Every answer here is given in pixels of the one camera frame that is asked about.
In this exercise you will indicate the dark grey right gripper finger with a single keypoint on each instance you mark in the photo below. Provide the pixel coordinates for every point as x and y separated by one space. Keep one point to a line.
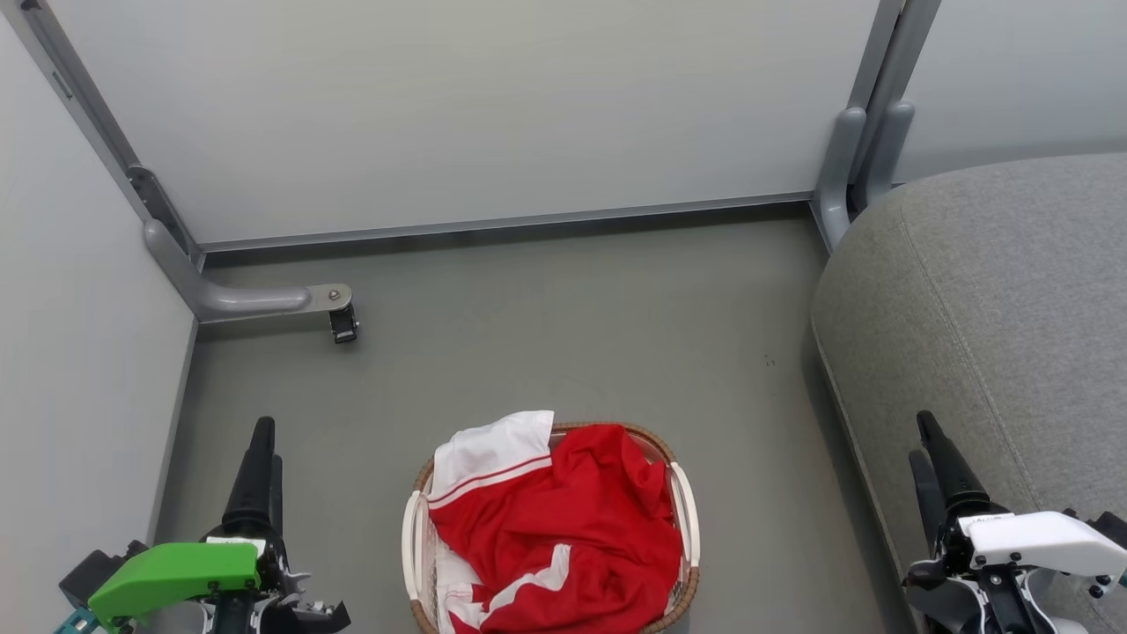
953 471
926 493

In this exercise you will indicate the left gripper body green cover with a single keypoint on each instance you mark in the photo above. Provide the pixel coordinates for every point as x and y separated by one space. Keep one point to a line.
176 572

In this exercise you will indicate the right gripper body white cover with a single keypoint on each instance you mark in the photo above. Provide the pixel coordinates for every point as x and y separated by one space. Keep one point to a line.
1039 539

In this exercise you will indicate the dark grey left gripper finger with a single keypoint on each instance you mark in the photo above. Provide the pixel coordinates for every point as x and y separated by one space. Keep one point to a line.
254 484
279 493

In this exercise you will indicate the red and white shirt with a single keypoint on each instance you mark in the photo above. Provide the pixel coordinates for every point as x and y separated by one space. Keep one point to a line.
572 528

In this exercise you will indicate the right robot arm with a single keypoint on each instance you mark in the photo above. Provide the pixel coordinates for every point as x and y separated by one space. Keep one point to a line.
1052 609

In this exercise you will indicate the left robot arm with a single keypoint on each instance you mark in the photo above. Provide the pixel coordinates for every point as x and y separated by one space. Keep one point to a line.
180 621

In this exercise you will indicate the grey fabric sofa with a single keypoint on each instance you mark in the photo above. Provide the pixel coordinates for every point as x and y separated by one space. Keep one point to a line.
995 308

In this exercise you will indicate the white laundry basket brown rim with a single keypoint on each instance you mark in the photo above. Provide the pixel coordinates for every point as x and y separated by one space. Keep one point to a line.
414 546

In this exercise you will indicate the black caster wheel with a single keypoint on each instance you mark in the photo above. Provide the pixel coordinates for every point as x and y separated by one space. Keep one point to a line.
343 326

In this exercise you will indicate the long grey partition foot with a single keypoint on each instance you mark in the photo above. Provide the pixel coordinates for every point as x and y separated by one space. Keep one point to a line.
238 301

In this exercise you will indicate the grey upright partition foot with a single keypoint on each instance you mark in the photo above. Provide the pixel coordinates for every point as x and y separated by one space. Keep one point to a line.
836 176
889 150

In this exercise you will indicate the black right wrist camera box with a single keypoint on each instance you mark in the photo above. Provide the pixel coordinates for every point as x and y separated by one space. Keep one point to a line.
1105 524

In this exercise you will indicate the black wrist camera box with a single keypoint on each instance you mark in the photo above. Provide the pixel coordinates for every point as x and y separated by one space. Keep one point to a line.
88 572
1105 524

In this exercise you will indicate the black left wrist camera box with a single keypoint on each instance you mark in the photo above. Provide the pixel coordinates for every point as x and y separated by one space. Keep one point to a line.
88 572

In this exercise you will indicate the grey partition bottom rail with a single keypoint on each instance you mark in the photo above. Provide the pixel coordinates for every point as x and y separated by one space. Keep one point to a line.
502 224

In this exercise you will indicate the grey partition corner post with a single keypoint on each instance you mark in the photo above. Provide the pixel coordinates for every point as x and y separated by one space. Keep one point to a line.
97 123
889 53

